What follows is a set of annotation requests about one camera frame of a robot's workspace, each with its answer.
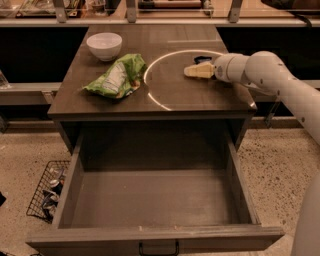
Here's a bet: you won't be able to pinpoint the black drawer handle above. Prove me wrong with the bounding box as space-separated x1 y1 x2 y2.
139 241 180 256

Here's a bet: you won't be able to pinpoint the cans in wire basket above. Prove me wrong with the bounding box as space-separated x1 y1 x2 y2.
41 169 65 221

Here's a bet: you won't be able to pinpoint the open grey top drawer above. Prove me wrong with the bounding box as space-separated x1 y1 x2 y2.
27 126 284 256

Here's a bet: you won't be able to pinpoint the dark blue rxbar wrapper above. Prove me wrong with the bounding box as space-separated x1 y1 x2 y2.
194 56 212 64

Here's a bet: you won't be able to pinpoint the grey wooden drawer cabinet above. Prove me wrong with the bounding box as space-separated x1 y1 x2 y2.
48 24 256 149

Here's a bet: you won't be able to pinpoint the white ceramic bowl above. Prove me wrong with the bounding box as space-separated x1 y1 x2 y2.
86 32 122 61

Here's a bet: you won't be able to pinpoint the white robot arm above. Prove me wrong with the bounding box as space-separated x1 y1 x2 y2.
184 51 320 256

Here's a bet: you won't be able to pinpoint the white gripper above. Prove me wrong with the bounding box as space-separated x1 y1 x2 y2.
184 53 249 84

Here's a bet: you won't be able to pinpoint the green chip bag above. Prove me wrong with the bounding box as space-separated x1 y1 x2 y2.
84 54 147 99

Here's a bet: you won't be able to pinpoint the black wire basket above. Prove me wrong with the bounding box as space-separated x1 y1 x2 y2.
26 160 70 223

